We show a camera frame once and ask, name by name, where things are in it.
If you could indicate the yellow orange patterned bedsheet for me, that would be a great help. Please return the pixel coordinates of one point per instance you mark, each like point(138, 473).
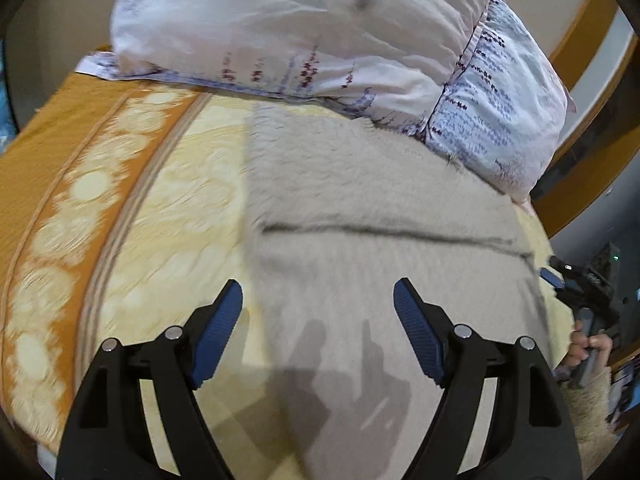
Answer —
point(123, 209)

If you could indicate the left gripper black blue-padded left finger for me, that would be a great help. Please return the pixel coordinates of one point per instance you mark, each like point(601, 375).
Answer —
point(106, 435)

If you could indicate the wooden bed headboard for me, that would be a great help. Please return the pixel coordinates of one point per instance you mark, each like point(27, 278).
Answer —
point(591, 59)

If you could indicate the person's right hand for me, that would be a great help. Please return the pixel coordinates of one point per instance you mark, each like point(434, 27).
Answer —
point(581, 345)

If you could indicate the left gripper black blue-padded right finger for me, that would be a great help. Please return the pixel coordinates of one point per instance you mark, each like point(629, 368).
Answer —
point(530, 434)

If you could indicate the fuzzy beige sleeve forearm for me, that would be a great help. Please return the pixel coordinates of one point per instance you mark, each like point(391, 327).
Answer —
point(588, 409)

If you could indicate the beige cable-knit sweater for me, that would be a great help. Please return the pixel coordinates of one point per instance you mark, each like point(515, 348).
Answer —
point(337, 212)

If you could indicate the floral white pillow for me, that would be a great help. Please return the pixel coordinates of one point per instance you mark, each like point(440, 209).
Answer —
point(464, 77)

